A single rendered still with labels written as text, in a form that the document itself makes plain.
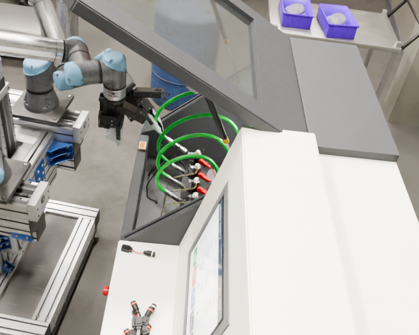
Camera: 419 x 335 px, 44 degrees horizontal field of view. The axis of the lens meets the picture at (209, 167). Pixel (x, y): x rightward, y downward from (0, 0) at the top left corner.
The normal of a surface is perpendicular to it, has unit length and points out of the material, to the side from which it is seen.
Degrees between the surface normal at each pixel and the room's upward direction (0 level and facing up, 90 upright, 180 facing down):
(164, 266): 0
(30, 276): 0
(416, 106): 90
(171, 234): 90
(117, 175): 0
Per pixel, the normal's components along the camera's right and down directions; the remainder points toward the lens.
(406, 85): -0.15, 0.64
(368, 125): 0.12, -0.74
